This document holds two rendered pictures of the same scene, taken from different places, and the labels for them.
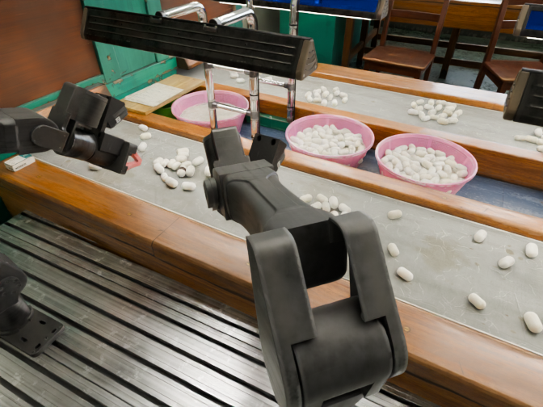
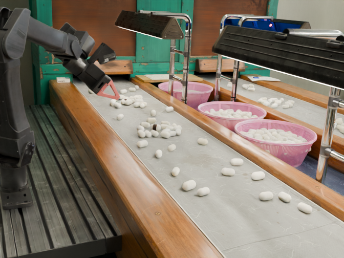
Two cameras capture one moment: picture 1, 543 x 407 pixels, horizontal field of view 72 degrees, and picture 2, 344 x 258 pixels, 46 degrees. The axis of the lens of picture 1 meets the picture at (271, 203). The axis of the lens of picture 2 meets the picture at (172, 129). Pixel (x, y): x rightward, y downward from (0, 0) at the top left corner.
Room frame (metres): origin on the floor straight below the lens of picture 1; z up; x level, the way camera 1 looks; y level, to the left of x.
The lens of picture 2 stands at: (-0.35, -0.96, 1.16)
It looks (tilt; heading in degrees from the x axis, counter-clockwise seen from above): 17 degrees down; 38
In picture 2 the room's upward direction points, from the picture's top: 3 degrees clockwise
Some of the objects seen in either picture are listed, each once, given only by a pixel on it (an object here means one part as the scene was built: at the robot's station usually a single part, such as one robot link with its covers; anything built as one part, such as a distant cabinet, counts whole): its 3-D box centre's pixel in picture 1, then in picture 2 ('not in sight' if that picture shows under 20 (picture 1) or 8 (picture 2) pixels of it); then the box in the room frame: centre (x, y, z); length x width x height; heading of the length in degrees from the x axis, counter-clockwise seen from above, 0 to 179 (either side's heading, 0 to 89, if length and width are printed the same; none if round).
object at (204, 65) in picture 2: (204, 50); (220, 65); (1.65, 0.29, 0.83); 0.30 x 0.06 x 0.07; 152
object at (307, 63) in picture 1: (185, 36); (144, 22); (0.90, 0.20, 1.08); 0.62 x 0.08 x 0.07; 62
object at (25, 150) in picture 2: not in sight; (13, 151); (0.17, -0.03, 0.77); 0.09 x 0.06 x 0.06; 108
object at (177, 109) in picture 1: (212, 117); (185, 95); (1.22, 0.21, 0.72); 0.27 x 0.27 x 0.10
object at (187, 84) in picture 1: (162, 92); (168, 78); (1.33, 0.40, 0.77); 0.33 x 0.15 x 0.01; 152
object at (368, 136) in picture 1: (327, 147); (230, 121); (1.01, -0.18, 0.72); 0.27 x 0.27 x 0.10
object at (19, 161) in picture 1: (19, 161); (63, 80); (0.84, 0.67, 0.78); 0.06 x 0.04 x 0.02; 152
